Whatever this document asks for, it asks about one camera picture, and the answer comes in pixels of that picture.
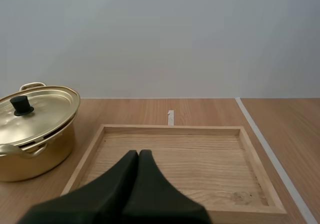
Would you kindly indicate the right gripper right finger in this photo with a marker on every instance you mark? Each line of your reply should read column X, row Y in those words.
column 160, row 199

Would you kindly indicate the gold lid with black knob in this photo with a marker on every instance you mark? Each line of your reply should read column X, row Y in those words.
column 35, row 116

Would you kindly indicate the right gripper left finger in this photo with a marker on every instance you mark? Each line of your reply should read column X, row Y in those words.
column 100, row 196

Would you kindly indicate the shallow wooden tray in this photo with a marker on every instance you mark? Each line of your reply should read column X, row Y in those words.
column 200, row 159

